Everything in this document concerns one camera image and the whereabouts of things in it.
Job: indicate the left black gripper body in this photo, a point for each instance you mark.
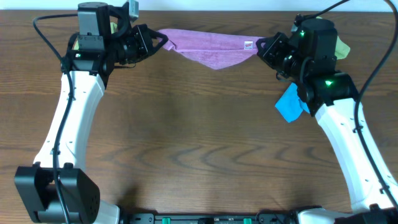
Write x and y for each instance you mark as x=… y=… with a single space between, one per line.
x=133 y=49

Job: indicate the purple microfiber cloth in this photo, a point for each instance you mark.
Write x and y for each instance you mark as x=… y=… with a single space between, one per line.
x=213 y=50

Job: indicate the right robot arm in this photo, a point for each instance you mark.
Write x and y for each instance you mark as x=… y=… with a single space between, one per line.
x=307 y=58

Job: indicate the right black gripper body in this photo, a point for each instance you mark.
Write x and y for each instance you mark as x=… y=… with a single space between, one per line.
x=282 y=58

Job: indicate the folded green cloth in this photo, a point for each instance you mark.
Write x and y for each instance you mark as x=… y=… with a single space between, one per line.
x=113 y=27

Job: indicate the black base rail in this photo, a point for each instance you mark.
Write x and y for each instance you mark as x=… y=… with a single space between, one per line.
x=261 y=218

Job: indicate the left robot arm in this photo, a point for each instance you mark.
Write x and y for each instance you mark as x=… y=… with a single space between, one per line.
x=55 y=188

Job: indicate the crumpled green cloth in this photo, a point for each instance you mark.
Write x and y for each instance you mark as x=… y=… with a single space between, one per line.
x=342 y=48

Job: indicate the crumpled blue cloth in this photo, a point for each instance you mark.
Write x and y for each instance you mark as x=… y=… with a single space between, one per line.
x=290 y=106

